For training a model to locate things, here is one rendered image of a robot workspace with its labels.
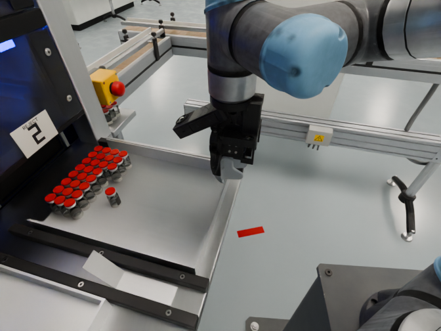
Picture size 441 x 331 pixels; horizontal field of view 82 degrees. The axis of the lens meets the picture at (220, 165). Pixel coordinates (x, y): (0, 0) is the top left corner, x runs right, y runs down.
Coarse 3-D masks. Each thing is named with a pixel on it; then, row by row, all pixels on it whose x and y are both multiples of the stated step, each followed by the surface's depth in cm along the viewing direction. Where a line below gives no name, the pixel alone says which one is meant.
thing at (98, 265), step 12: (96, 252) 41; (84, 264) 39; (96, 264) 41; (108, 264) 42; (96, 276) 40; (108, 276) 42; (120, 276) 43; (132, 276) 44; (120, 288) 42; (132, 288) 42; (144, 288) 42; (156, 288) 42; (168, 288) 42; (156, 300) 41; (168, 300) 41
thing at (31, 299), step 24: (0, 264) 42; (0, 288) 42; (24, 288) 42; (48, 288) 42; (72, 288) 39; (0, 312) 40; (24, 312) 40; (48, 312) 40; (72, 312) 40; (96, 312) 37
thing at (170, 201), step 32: (160, 160) 65; (192, 160) 62; (128, 192) 57; (160, 192) 57; (192, 192) 57; (224, 192) 56; (32, 224) 49; (64, 224) 51; (96, 224) 51; (128, 224) 51; (160, 224) 51; (192, 224) 51; (160, 256) 43; (192, 256) 46
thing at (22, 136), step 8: (32, 120) 49; (40, 120) 51; (48, 120) 52; (24, 128) 48; (40, 128) 51; (48, 128) 53; (16, 136) 47; (24, 136) 48; (40, 136) 51; (48, 136) 53; (24, 144) 48; (32, 144) 50; (40, 144) 52; (24, 152) 49; (32, 152) 50
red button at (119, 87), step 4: (112, 84) 67; (116, 84) 67; (120, 84) 68; (112, 88) 67; (116, 88) 67; (120, 88) 68; (124, 88) 69; (112, 92) 68; (116, 92) 67; (120, 92) 68; (124, 92) 70; (116, 96) 69; (120, 96) 69
